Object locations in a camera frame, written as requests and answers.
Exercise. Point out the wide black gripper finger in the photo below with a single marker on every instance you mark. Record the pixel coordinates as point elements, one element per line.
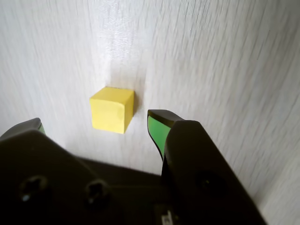
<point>35,164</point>

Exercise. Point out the green-padded black gripper finger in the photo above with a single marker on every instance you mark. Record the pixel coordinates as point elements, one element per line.
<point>199,164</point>

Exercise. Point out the yellow cube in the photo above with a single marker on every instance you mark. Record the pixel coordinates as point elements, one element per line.
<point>107,112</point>

